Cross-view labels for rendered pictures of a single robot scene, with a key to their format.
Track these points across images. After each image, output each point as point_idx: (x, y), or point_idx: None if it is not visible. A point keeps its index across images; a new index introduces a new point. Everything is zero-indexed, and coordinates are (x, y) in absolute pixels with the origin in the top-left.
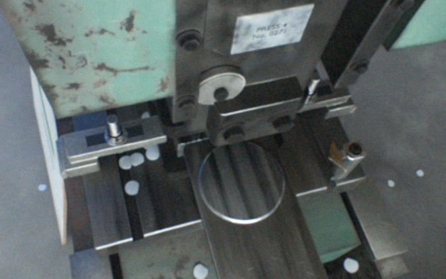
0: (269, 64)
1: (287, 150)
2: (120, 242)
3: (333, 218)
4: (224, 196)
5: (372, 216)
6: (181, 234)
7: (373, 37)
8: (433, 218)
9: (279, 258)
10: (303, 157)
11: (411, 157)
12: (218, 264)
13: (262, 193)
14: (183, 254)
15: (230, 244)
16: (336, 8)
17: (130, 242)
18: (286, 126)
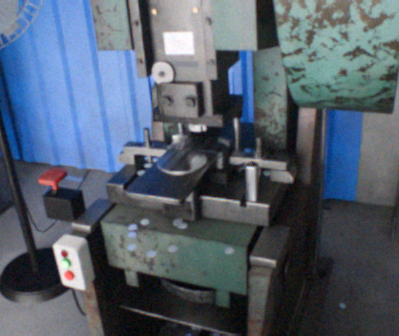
0: (185, 67)
1: (233, 184)
2: (117, 185)
3: (241, 232)
4: (167, 162)
5: (268, 241)
6: (150, 207)
7: (208, 43)
8: None
9: (169, 185)
10: (240, 188)
11: None
12: (140, 178)
13: (186, 166)
14: (144, 214)
15: (152, 175)
16: (203, 37)
17: (122, 190)
18: (188, 101)
